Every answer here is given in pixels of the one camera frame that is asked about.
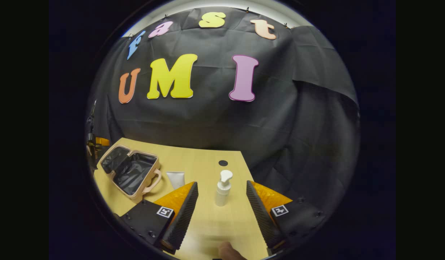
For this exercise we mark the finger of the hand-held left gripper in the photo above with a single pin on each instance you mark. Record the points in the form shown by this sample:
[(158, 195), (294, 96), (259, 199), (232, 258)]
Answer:
[(103, 141)]

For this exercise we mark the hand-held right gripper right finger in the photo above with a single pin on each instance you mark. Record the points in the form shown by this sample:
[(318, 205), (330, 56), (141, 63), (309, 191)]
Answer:
[(262, 216)]

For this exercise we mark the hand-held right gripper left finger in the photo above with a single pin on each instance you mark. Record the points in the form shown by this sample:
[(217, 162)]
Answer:
[(182, 220)]

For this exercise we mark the white cream tube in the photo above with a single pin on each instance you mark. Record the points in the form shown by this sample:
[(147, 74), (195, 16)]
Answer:
[(176, 178)]

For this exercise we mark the white pump bottle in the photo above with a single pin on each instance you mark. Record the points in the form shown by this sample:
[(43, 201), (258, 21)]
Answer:
[(222, 193)]

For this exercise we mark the black backdrop cloth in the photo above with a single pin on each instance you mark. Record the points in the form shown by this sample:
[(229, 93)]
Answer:
[(208, 122)]

